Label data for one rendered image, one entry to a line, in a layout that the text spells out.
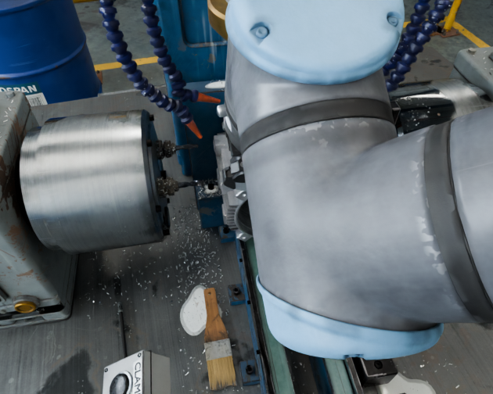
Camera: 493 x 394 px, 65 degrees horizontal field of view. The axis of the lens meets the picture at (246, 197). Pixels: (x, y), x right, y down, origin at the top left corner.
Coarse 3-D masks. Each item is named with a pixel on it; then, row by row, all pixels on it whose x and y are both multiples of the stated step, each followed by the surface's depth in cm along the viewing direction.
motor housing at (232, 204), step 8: (224, 152) 74; (224, 160) 73; (232, 192) 69; (224, 200) 72; (232, 200) 68; (240, 200) 67; (232, 208) 68; (240, 208) 77; (248, 208) 79; (232, 216) 70; (240, 216) 75; (248, 216) 78; (232, 224) 72; (240, 224) 73; (248, 224) 76; (248, 232) 75
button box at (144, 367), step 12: (120, 360) 49; (132, 360) 48; (144, 360) 47; (156, 360) 49; (168, 360) 51; (108, 372) 49; (120, 372) 48; (132, 372) 47; (144, 372) 46; (156, 372) 48; (168, 372) 50; (108, 384) 48; (132, 384) 46; (144, 384) 46; (156, 384) 47; (168, 384) 49
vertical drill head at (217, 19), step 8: (208, 0) 56; (216, 0) 56; (224, 0) 56; (208, 8) 55; (216, 8) 54; (224, 8) 54; (208, 16) 57; (216, 16) 53; (224, 16) 52; (216, 24) 54; (224, 24) 53; (224, 32) 54
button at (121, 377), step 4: (116, 376) 47; (120, 376) 47; (124, 376) 47; (112, 380) 48; (116, 380) 47; (120, 380) 47; (124, 380) 46; (128, 380) 47; (112, 384) 47; (116, 384) 47; (120, 384) 46; (124, 384) 46; (128, 384) 46; (112, 388) 47; (116, 388) 46; (120, 388) 46; (124, 388) 46; (112, 392) 46; (116, 392) 46; (120, 392) 46; (124, 392) 46
